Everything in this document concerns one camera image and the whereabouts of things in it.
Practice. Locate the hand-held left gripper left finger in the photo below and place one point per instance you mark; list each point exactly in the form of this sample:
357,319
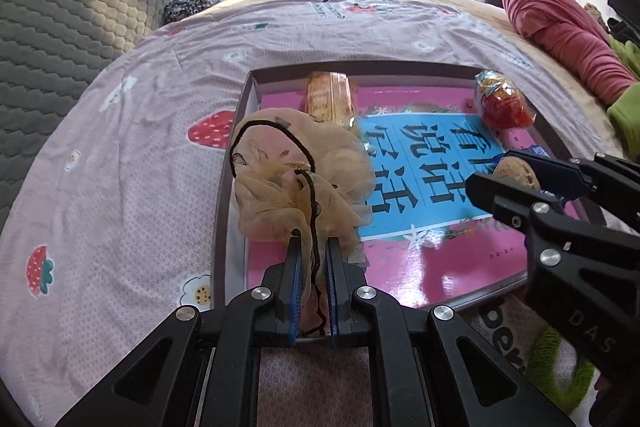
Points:
295,292

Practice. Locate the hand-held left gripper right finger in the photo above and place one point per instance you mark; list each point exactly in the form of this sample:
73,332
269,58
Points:
331,292

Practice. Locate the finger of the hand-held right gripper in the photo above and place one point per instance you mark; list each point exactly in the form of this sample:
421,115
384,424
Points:
505,202
590,187

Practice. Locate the walnut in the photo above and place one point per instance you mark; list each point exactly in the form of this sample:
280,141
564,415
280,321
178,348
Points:
515,174

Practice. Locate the green fleece cloth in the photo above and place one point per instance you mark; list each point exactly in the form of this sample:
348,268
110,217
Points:
627,112

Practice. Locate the pink and blue book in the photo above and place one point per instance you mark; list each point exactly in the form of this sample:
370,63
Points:
425,252

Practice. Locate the green fuzzy hair scrunchie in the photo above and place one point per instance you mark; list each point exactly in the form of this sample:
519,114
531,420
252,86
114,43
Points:
545,367

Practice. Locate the red candy packet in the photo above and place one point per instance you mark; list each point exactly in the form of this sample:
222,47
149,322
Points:
502,104

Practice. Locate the rolled pink blanket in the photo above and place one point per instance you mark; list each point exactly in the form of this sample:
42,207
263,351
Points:
560,27

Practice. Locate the yellow cake snack packet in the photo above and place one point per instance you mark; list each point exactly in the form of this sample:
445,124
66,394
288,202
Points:
327,99

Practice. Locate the dark floral cloth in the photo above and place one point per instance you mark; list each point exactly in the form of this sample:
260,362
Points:
195,2

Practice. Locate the grey quilted headboard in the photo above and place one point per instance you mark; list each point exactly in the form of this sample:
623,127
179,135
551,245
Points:
75,22

